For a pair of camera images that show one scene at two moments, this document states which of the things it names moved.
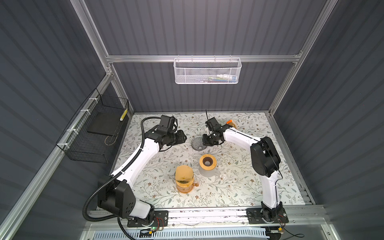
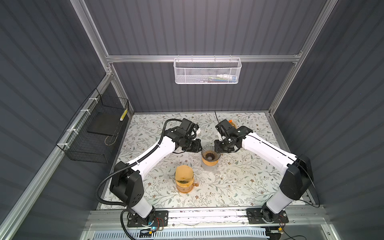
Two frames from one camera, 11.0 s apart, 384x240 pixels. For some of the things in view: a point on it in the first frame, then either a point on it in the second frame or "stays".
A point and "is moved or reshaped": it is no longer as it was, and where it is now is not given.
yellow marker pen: x=123 y=115 stays
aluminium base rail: x=311 y=219 stays
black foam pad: x=106 y=123 stays
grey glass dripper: x=197 y=143 is moved or reshaped
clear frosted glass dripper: x=209 y=173 is moved or reshaped
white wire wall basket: x=204 y=71 stays
